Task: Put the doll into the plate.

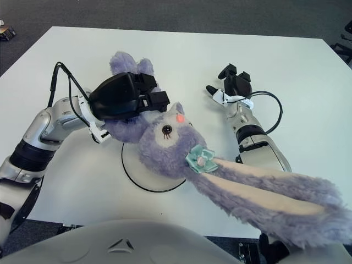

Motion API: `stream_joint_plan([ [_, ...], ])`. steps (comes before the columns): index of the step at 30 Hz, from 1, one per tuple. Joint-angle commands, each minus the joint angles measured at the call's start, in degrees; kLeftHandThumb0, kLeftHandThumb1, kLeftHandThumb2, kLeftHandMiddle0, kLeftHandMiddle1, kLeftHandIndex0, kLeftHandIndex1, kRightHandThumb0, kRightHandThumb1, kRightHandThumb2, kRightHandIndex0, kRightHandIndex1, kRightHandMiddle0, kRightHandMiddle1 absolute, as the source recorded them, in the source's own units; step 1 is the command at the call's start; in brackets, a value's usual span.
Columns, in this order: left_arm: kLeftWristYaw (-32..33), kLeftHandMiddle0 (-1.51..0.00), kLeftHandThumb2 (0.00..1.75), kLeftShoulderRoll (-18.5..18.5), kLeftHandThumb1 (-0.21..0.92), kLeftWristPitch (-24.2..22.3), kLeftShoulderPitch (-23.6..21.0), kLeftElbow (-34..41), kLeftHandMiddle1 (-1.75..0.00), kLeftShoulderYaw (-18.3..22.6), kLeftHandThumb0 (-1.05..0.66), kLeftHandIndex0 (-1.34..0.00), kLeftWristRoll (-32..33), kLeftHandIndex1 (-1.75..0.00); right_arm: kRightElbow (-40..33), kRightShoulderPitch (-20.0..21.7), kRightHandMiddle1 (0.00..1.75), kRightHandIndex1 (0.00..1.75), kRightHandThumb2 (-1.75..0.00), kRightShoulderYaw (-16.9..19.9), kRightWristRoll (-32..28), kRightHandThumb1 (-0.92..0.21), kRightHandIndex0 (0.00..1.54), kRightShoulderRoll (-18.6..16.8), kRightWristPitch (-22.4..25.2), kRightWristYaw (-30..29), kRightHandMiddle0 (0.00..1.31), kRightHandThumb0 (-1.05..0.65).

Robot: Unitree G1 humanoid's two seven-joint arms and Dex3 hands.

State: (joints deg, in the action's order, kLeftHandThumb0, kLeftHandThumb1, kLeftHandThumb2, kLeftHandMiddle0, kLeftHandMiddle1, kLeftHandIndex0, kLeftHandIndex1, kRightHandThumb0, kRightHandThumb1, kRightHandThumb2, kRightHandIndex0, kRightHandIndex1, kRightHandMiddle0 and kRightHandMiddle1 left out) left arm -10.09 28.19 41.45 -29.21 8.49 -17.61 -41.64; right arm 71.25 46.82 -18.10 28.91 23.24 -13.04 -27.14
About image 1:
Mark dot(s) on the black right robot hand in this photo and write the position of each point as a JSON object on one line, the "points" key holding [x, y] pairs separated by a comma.
{"points": [[237, 85]]}

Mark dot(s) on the grey robot torso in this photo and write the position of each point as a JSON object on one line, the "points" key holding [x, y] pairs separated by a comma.
{"points": [[165, 242]]}

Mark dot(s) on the purple plush bunny doll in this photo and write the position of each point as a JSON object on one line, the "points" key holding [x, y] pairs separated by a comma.
{"points": [[170, 145]]}

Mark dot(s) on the black and orange box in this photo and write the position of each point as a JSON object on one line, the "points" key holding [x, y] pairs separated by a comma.
{"points": [[7, 33]]}

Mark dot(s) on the white plate with black rim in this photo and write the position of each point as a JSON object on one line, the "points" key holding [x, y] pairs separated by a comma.
{"points": [[137, 170]]}

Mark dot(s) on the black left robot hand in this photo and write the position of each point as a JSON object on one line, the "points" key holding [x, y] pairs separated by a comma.
{"points": [[115, 96]]}

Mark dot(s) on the black office chair base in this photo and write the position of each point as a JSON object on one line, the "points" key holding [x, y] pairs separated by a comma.
{"points": [[343, 48]]}

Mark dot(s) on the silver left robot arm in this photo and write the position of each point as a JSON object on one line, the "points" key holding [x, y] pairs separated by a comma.
{"points": [[41, 129]]}

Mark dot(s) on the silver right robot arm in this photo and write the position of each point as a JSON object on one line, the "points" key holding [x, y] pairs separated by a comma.
{"points": [[264, 145]]}

